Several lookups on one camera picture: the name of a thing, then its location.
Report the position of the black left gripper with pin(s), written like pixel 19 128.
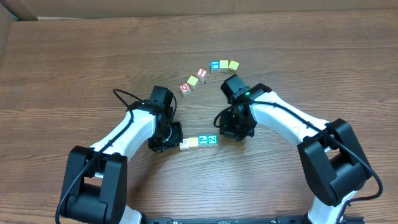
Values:
pixel 176 136

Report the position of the yellow right top block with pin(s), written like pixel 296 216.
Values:
pixel 233 66

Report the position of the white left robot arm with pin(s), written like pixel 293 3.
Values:
pixel 95 182

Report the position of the plain white wooden block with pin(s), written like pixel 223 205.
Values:
pixel 185 144

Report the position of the red Q block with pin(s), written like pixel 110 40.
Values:
pixel 185 89

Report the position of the yellow middle top block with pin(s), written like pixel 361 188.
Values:
pixel 224 66

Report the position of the yellow block near Q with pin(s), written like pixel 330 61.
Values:
pixel 193 82

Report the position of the green N block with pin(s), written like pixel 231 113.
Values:
pixel 212 140

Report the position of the blue P block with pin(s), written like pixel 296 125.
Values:
pixel 203 141

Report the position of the red I block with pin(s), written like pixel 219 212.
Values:
pixel 202 74

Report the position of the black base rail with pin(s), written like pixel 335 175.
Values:
pixel 276 220

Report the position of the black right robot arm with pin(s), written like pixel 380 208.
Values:
pixel 333 161

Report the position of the cardboard box wall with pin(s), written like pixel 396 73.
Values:
pixel 12 11

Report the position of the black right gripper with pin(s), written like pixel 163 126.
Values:
pixel 227 128

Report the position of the yellow K block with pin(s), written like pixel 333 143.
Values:
pixel 193 143

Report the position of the blue L block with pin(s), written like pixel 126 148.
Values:
pixel 215 66

